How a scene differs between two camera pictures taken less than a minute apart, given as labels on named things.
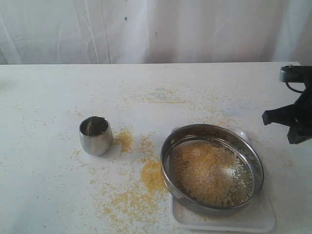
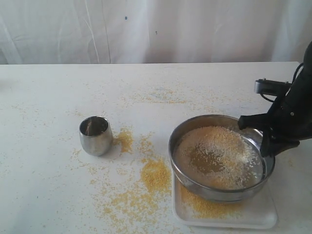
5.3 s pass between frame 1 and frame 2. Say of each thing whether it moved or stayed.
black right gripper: moved
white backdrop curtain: stayed
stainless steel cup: stayed
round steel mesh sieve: moved
